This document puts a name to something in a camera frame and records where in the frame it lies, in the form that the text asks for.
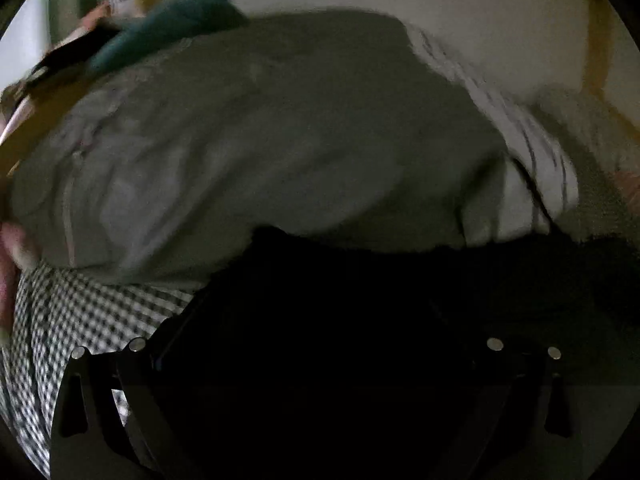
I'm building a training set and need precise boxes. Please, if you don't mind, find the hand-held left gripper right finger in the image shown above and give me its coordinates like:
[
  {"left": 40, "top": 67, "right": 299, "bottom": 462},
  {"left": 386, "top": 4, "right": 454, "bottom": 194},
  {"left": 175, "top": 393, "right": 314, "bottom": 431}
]
[{"left": 420, "top": 305, "right": 587, "bottom": 480}]

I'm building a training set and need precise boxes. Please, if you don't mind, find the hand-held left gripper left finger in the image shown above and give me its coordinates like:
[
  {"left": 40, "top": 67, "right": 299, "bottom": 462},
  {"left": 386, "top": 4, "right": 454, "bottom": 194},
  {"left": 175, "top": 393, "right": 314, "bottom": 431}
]
[{"left": 50, "top": 305, "right": 236, "bottom": 480}]

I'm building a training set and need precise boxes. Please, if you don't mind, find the black jacket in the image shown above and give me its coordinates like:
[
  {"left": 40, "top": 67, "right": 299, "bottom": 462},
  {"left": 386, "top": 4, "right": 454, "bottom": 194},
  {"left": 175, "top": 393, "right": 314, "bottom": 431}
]
[{"left": 187, "top": 225, "right": 640, "bottom": 480}]

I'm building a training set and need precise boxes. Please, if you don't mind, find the black white checkered bed sheet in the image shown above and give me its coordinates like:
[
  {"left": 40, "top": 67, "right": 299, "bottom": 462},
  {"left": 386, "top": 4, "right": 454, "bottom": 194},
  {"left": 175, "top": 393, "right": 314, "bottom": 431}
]
[{"left": 0, "top": 261, "right": 202, "bottom": 477}]

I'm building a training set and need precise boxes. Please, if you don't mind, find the pink white plush toy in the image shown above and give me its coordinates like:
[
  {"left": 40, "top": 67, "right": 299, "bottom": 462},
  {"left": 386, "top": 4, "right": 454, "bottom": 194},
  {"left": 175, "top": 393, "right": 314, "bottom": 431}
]
[{"left": 0, "top": 220, "right": 37, "bottom": 333}]

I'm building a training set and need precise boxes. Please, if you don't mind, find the dark knit blanket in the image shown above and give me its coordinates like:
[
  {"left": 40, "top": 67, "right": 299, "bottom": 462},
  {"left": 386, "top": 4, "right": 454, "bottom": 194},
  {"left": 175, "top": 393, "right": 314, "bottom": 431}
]
[{"left": 560, "top": 160, "right": 640, "bottom": 251}]

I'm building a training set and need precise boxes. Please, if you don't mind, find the white striped pillow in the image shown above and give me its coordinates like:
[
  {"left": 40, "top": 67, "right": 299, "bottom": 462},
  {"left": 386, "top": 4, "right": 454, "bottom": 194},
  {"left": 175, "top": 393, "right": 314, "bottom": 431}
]
[{"left": 404, "top": 25, "right": 581, "bottom": 242}]

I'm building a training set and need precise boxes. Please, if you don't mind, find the grey zip jacket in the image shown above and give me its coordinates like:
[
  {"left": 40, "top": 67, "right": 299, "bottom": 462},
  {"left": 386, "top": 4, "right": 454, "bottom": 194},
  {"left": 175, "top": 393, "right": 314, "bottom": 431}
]
[{"left": 7, "top": 7, "right": 517, "bottom": 292}]

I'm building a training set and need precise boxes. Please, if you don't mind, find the black cloth on shelf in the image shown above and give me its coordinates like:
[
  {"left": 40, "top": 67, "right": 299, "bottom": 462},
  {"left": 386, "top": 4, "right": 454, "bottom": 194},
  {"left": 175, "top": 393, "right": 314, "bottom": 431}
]
[{"left": 27, "top": 25, "right": 122, "bottom": 88}]

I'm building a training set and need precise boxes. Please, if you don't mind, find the teal pillow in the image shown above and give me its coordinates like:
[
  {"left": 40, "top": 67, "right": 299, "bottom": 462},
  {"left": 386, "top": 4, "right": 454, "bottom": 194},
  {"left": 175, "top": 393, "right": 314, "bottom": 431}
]
[{"left": 90, "top": 0, "right": 251, "bottom": 74}]

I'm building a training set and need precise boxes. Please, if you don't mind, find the wooden bed frame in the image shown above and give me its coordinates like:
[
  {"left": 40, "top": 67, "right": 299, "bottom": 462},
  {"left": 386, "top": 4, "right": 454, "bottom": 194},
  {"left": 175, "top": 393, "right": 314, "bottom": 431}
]
[{"left": 0, "top": 0, "right": 621, "bottom": 181}]

